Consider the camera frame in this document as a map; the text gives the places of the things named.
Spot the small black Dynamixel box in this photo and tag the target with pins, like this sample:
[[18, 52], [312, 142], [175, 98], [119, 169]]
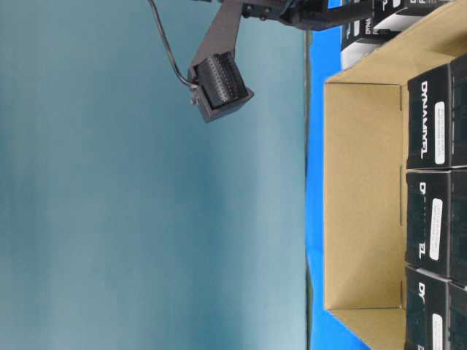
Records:
[[398, 15]]

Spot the open brown cardboard box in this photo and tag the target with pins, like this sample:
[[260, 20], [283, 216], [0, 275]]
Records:
[[365, 151]]

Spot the black Dynamixel box middle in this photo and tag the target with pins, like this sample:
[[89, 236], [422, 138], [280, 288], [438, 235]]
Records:
[[436, 222]]

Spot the black Dynamixel box lower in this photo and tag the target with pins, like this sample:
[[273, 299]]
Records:
[[435, 311]]

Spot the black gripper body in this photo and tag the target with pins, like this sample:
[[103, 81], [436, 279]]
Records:
[[314, 15]]

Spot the black Dynamixel box upper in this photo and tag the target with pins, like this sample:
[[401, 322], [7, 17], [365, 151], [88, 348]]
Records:
[[437, 117]]

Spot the black white Dynamixel box outside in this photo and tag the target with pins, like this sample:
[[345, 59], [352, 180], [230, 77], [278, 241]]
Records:
[[358, 39]]

